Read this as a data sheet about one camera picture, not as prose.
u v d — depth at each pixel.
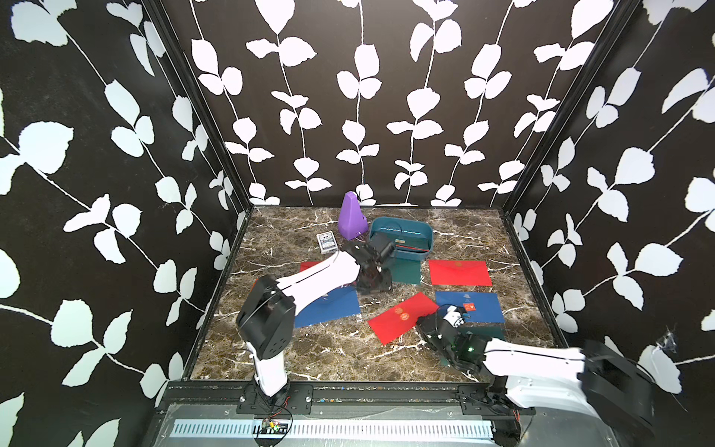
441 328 0.63
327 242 1.06
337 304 0.93
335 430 0.70
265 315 0.46
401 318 0.88
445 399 0.75
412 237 1.08
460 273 1.04
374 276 0.71
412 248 1.04
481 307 0.93
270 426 0.70
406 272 1.02
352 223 1.04
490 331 0.87
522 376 0.53
